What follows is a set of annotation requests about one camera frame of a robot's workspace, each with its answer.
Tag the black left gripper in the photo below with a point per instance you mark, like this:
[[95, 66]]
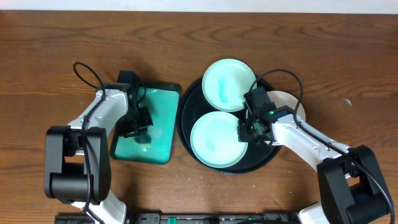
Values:
[[137, 125]]

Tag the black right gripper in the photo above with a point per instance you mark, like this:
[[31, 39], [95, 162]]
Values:
[[243, 134]]

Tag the green yellow sponge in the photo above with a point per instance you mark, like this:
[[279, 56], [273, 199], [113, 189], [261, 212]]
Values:
[[143, 138]]

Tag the pale pink plate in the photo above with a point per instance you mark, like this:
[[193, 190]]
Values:
[[284, 99]]

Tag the mint green plate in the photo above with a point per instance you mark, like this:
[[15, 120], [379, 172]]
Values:
[[225, 82], [214, 140]]

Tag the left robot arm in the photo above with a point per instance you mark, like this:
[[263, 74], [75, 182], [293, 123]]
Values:
[[77, 163]]

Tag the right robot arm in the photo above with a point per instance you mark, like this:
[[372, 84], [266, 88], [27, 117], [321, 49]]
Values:
[[352, 186]]

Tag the green rectangular water tray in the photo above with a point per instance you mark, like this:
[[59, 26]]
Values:
[[162, 102]]

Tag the round black tray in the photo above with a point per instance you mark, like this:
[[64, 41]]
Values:
[[191, 107]]

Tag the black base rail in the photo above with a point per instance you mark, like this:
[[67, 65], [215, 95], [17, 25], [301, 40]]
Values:
[[156, 218]]

